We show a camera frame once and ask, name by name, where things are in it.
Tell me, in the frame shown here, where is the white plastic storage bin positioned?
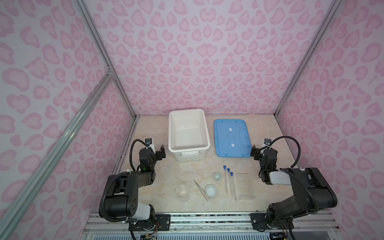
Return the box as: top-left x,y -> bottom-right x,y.
168,109 -> 211,163

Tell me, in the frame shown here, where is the clear test tube rack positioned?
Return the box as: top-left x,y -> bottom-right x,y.
236,173 -> 255,200

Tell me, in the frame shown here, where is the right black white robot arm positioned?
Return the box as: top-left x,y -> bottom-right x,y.
250,146 -> 338,233

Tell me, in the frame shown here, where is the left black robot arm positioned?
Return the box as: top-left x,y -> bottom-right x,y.
99,146 -> 166,231

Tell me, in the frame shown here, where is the blue plastic bin lid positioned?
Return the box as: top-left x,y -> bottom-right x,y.
214,119 -> 252,158

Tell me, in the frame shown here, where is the clear plastic pipette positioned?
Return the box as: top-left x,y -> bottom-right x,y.
188,171 -> 207,179

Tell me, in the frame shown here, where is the small white ceramic crucible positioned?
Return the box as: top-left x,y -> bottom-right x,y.
214,172 -> 222,181

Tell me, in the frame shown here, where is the clear glass beaker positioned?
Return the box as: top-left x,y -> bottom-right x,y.
177,184 -> 191,203

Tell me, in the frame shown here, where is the white ceramic evaporating dish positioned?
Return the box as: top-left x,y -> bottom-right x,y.
205,185 -> 218,198

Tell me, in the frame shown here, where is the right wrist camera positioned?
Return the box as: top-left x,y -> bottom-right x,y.
260,138 -> 272,154

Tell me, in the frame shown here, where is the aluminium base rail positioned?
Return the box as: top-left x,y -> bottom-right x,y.
81,211 -> 344,240

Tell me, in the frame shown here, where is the diagonal aluminium frame bar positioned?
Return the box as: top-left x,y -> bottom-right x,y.
1,74 -> 113,240

